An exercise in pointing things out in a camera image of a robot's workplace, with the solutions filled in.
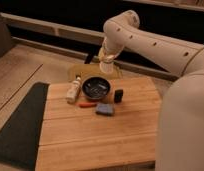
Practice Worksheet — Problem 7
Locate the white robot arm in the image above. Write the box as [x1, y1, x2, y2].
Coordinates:
[99, 10, 204, 171]

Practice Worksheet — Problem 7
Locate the black eraser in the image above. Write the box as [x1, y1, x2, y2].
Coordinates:
[114, 89, 124, 103]

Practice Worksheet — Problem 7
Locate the yellow cloth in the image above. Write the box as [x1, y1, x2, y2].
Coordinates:
[68, 64, 122, 81]

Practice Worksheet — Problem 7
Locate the black bowl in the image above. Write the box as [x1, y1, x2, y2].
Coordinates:
[82, 77, 111, 100]

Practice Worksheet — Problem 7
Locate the white bottle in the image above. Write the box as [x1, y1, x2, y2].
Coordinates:
[66, 76, 81, 103]

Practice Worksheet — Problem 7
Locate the blue sponge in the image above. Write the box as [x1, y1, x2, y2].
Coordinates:
[96, 103, 114, 116]

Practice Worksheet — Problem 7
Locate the dark floor mat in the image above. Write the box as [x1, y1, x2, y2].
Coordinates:
[0, 82, 49, 170]

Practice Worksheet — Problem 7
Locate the white window rail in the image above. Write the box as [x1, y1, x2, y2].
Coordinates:
[0, 12, 204, 81]

